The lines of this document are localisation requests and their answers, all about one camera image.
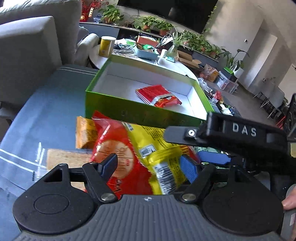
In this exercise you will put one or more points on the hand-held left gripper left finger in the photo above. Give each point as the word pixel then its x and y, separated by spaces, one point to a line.
pixel 108 165

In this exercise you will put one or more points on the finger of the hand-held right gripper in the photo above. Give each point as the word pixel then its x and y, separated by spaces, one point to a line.
pixel 214 158
pixel 185 135

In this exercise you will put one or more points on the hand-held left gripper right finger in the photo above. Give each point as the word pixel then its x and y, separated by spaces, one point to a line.
pixel 188 169

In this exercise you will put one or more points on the red and yellow snack packet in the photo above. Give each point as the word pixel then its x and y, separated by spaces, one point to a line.
pixel 136 153

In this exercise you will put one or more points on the bread slice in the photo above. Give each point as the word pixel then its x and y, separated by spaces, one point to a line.
pixel 67 157

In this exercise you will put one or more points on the green cardboard box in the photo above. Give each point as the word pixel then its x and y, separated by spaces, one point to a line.
pixel 129 113

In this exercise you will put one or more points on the person's right hand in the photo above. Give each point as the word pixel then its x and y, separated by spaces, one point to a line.
pixel 290 200

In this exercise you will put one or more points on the orange cracker packet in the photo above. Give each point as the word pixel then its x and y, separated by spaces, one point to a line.
pixel 84 133

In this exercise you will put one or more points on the chair with metal legs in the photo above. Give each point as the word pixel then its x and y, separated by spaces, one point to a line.
pixel 270 96

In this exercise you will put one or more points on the red foil snack packet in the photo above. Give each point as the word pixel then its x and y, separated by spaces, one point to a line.
pixel 157 95

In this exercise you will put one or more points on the white plastic bag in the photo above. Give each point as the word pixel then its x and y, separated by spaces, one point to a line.
pixel 202 83

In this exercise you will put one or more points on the clear plastic storage box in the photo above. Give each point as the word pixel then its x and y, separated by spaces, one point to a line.
pixel 227 84

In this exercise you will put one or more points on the orange plastic bag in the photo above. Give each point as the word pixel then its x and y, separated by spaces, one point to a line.
pixel 210 73

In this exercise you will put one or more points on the peace lily in white pot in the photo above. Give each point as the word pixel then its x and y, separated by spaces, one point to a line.
pixel 238 69

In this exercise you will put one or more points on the white round table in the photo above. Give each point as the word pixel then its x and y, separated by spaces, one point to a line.
pixel 175 67

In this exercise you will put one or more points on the open brown cardboard box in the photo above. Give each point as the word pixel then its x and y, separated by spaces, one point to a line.
pixel 188 59

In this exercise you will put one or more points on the small white bottle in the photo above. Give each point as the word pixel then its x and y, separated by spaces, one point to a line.
pixel 164 53

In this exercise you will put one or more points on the glass vase with spider plant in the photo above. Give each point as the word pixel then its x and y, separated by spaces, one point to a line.
pixel 173 49

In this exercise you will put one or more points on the light blue tray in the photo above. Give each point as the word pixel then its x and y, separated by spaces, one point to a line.
pixel 145 55

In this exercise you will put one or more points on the row of potted plants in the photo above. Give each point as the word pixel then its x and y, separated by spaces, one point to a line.
pixel 201 44

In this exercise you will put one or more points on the green packet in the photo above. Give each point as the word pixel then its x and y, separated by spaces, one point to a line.
pixel 146 47

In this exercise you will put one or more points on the red flat box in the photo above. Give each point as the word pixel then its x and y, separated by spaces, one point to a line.
pixel 148 41

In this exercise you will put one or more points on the potted plant in orange pot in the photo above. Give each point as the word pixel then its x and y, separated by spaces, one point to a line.
pixel 164 28
pixel 145 23

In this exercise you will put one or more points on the yellow canister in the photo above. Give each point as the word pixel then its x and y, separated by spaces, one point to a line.
pixel 106 47

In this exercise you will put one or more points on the light grey cushion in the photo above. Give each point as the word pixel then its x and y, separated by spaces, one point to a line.
pixel 86 46

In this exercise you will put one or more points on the hanging vine plant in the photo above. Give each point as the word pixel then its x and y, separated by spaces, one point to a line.
pixel 211 17

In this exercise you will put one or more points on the black television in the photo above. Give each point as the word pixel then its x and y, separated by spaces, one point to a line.
pixel 171 11

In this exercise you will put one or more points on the dark long tv cabinet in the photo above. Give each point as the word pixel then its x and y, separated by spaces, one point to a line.
pixel 101 29

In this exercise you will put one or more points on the grey sofa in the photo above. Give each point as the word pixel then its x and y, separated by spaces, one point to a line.
pixel 27 51

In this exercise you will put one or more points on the bushy potted pothos plant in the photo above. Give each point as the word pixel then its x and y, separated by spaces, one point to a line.
pixel 111 14

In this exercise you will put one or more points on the red festive decoration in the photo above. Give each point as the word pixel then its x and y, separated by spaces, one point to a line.
pixel 89 9

